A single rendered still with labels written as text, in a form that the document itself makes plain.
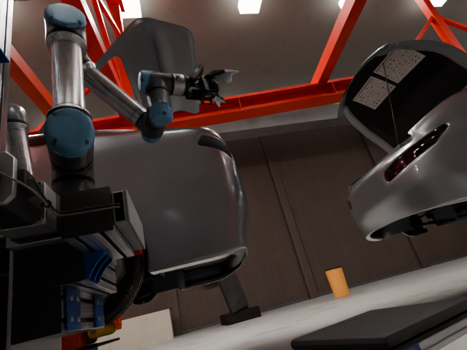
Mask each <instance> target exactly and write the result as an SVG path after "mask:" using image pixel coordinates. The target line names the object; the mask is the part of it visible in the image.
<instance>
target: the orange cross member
mask: <svg viewBox="0 0 467 350"><path fill-rule="evenodd" d="M10 77H11V78H12V79H13V80H14V82H16V84H18V86H19V87H20V88H21V89H22V90H23V91H24V93H25V94H26V95H27V96H28V97H29V98H30V100H31V101H32V102H33V103H34V104H35V105H36V106H37V107H38V108H39V109H40V110H41V112H42V113H43V114H44V115H45V116H46V114H47V112H48V110H50V109H51V108H52V96H51V95H50V93H49V92H48V90H47V89H46V88H45V86H43V84H42V83H41V82H40V80H39V79H38V77H37V76H36V75H35V74H34V73H33V71H32V70H31V68H30V67H29V66H28V65H27V64H26V62H25V61H24V59H23V58H22V57H21V56H20V55H19V53H18V52H17V51H16V49H15V48H14V46H13V45H11V50H10Z"/></svg>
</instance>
